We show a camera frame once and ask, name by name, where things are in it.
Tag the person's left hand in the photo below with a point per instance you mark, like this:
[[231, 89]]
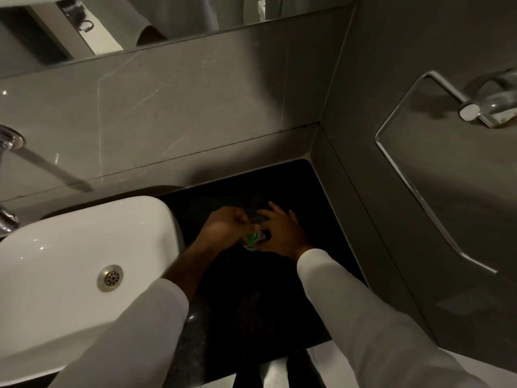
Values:
[[224, 228]]

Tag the person's right hand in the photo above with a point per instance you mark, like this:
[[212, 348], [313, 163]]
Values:
[[289, 236]]

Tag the person's left fingers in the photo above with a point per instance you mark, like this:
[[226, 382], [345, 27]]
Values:
[[244, 222]]

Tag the person's right fingers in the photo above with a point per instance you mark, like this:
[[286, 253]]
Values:
[[276, 212]]

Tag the small green and white tube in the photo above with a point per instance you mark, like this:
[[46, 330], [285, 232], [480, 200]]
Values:
[[253, 238]]

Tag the person's right forearm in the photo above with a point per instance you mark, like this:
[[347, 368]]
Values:
[[363, 319]]

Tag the person's left forearm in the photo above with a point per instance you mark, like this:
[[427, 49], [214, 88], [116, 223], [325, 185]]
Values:
[[133, 335]]

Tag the metal sink drain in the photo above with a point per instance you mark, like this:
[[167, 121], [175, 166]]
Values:
[[110, 277]]

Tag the person's left leg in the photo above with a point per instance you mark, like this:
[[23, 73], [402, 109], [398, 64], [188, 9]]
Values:
[[248, 371]]

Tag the person's leg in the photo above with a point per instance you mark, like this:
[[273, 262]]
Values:
[[303, 369], [248, 371]]

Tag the person's right leg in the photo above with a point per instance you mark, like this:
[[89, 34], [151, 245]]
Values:
[[303, 369]]

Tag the white ceramic sink basin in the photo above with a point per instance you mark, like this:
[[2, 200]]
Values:
[[60, 278]]

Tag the chrome tap fitting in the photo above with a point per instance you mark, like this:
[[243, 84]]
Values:
[[6, 220]]

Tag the wall mirror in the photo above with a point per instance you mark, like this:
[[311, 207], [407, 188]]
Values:
[[181, 16]]

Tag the chrome wall tap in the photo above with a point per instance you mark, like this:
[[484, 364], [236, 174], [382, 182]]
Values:
[[9, 138]]

